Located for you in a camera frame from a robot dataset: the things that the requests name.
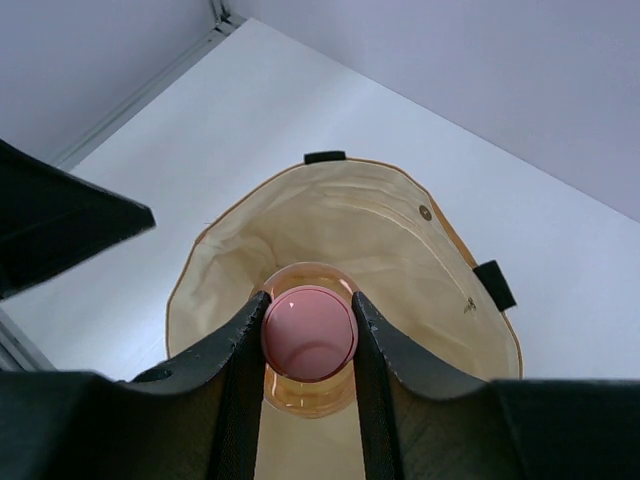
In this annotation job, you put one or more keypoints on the left aluminium frame post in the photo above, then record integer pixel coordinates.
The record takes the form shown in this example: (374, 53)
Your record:
(225, 22)

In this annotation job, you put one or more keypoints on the tan canvas tote bag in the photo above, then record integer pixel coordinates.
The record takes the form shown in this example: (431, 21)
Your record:
(350, 225)

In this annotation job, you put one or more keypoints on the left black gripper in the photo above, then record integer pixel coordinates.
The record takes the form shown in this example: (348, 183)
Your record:
(52, 221)

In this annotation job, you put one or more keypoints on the orange bottle pink cap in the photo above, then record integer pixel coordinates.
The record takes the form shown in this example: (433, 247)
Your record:
(309, 336)

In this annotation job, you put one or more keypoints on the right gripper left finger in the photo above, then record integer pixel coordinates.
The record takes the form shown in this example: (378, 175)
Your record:
(204, 404)

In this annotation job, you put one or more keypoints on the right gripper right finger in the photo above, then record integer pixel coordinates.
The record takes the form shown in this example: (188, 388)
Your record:
(420, 417)

